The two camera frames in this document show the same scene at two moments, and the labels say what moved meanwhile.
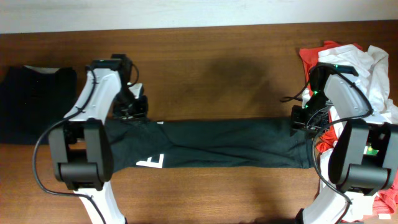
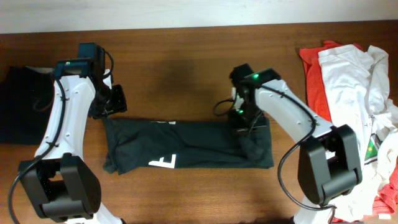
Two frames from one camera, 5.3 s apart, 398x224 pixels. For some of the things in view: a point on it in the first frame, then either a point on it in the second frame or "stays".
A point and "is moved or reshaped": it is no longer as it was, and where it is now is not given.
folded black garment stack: [30, 101] stays
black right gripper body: [313, 117] to [246, 118]
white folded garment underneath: [46, 70] stays
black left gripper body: [125, 107] to [110, 102]
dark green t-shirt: [208, 142] is moved or reshaped
